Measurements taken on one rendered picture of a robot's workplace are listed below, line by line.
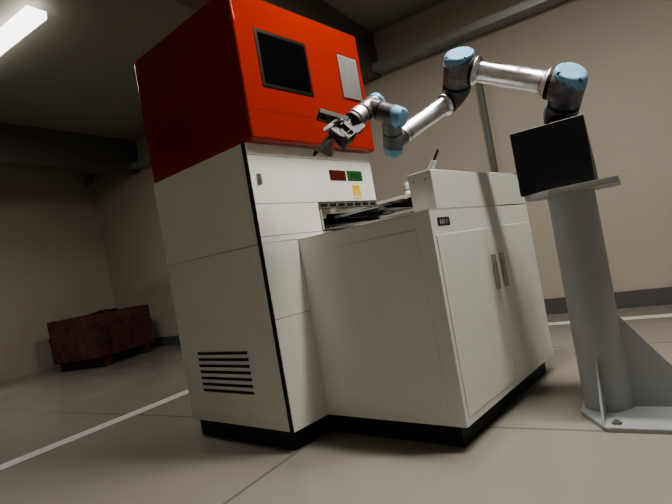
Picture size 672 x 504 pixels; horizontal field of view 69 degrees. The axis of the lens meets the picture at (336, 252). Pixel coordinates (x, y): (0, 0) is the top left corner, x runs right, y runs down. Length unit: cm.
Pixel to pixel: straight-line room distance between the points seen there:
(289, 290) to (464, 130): 275
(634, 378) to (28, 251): 649
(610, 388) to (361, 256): 99
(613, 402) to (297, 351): 115
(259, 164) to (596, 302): 134
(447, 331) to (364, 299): 35
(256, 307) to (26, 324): 524
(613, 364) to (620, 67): 269
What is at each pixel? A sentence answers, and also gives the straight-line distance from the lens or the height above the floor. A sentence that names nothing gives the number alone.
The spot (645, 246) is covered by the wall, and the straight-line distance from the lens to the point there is 413.
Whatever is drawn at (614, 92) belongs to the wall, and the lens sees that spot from 420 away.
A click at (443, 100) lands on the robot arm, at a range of 213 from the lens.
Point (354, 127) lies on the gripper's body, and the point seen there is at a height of 117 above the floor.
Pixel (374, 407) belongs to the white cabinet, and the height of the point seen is 13.
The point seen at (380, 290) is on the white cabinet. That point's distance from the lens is 180.
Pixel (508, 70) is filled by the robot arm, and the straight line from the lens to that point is 207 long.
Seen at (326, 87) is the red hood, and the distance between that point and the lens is 237.
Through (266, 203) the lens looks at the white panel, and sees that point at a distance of 196.
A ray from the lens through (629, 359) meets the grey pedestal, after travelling 204.
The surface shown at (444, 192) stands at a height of 88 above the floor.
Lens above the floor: 70
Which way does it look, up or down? 1 degrees up
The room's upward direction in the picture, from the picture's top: 10 degrees counter-clockwise
